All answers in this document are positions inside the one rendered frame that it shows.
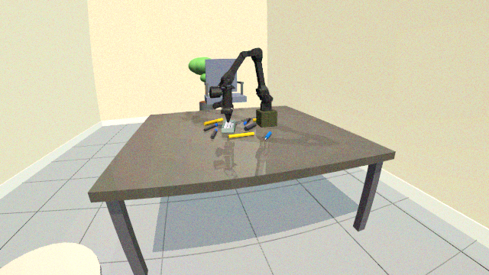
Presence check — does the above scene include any keyboard with white letter keys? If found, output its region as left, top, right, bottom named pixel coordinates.
left=222, top=120, right=235, bottom=133

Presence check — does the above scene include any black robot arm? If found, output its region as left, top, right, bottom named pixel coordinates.
left=209, top=47, right=273, bottom=112

